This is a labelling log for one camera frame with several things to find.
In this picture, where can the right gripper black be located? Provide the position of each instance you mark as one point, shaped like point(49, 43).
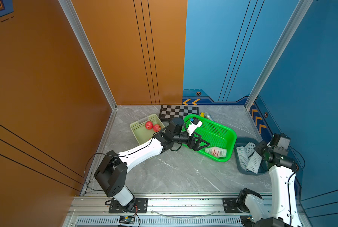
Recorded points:
point(260, 145)

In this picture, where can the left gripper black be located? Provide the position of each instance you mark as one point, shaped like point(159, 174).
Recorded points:
point(195, 147)

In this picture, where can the white foam net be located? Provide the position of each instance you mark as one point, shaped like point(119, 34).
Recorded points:
point(249, 148)
point(254, 163)
point(242, 158)

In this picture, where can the bare red apple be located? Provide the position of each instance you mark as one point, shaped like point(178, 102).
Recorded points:
point(156, 128)
point(149, 125)

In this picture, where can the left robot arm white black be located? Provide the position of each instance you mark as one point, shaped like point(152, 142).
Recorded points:
point(112, 171)

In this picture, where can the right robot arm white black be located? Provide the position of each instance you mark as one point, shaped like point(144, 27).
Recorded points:
point(283, 177)

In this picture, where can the bright green plastic basket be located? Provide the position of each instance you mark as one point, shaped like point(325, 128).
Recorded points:
point(216, 135)

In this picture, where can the grey cylinder yellow tip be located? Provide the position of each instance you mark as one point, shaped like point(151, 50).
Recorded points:
point(207, 116)

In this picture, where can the dark teal plastic tray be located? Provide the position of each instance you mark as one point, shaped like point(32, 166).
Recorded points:
point(242, 141)

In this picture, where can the black white checkerboard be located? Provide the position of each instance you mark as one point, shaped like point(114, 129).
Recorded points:
point(168, 112)

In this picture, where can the pale green plastic basket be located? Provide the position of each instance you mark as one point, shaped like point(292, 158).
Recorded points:
point(138, 128)

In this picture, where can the small right circuit board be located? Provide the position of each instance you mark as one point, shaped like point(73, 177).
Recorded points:
point(247, 221)

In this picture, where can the green circuit board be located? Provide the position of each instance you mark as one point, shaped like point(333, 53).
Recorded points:
point(127, 221)

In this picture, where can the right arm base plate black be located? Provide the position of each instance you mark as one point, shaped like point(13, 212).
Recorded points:
point(230, 205)

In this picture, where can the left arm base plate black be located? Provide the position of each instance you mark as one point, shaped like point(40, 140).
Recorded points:
point(137, 205)

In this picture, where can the aluminium front rail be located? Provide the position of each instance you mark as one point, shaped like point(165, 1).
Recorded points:
point(164, 210)

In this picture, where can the right aluminium corner post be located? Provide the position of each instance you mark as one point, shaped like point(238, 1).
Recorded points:
point(296, 18)

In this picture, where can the aluminium corner post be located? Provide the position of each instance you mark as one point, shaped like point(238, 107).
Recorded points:
point(296, 18)
point(84, 42)

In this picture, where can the left aluminium corner post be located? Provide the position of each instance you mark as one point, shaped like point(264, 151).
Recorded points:
point(84, 42)

